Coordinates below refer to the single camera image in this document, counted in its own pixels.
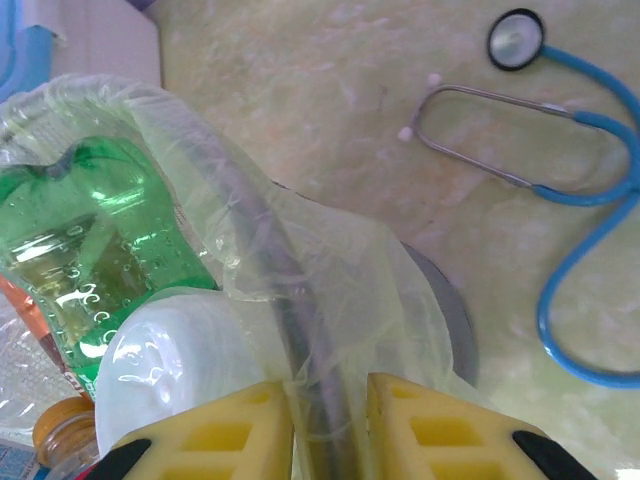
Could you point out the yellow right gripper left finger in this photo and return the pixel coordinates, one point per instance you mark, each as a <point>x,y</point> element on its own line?
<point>215,440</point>

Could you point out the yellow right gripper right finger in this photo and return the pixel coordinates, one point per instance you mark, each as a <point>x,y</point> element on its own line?
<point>440,440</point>

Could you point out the red label clear bottle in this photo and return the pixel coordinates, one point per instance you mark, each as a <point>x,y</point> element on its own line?
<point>170,345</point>

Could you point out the blue label water bottle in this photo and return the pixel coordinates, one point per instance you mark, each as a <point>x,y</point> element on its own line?
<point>15,460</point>

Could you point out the clear bottle white cap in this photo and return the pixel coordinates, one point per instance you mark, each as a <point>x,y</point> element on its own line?
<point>25,370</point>

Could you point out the green bottle yellow cap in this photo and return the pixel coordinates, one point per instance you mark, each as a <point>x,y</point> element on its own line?
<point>110,215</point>

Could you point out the bin with clear plastic liner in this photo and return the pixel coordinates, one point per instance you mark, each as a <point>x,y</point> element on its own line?
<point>350,280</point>

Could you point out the blue tube stethoscope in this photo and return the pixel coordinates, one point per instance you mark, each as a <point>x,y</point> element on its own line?
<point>515,37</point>

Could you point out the blue lidded storage box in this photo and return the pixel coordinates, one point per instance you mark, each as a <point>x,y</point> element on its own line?
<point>100,35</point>

